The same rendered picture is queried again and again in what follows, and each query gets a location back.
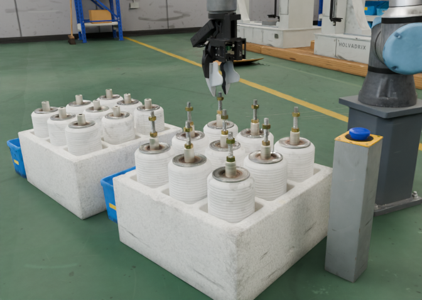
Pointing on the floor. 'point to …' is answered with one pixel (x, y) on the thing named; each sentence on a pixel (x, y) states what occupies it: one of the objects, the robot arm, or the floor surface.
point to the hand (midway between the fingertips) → (218, 90)
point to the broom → (71, 21)
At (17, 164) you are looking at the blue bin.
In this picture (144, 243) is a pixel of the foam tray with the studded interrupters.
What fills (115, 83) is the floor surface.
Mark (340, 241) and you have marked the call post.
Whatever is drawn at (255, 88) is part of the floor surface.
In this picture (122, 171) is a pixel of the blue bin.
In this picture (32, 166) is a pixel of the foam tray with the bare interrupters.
